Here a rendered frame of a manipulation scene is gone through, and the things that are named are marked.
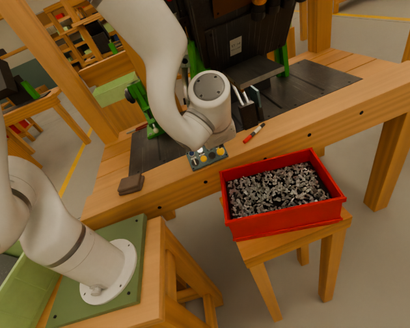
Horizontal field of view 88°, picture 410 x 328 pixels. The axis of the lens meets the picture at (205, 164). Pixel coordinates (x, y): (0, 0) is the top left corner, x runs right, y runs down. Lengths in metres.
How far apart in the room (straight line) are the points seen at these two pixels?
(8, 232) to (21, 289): 0.49
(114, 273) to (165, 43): 0.60
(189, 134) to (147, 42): 0.17
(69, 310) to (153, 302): 0.26
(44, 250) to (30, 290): 0.40
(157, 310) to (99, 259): 0.20
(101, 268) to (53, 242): 0.16
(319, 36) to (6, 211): 1.54
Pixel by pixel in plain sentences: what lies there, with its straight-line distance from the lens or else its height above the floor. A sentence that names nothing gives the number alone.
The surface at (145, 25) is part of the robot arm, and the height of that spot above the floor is 1.40.
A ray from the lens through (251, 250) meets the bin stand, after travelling 0.69.
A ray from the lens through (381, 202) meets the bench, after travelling 1.71.
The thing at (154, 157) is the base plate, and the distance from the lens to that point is 1.01.
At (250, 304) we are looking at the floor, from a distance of 1.48.
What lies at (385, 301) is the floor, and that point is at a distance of 1.53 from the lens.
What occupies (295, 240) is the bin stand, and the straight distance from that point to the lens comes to 0.70.
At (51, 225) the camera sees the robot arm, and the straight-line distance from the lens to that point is 0.61.
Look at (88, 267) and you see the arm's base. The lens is 0.67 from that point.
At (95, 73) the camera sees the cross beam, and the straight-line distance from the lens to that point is 1.38.
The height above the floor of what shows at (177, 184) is 0.88.
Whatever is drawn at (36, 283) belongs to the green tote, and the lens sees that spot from 1.00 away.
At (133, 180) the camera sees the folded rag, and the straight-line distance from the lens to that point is 0.90.
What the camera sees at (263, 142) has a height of 0.90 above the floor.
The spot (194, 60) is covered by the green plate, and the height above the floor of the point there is 1.21.
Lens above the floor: 1.42
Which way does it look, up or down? 39 degrees down
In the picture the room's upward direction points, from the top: 24 degrees counter-clockwise
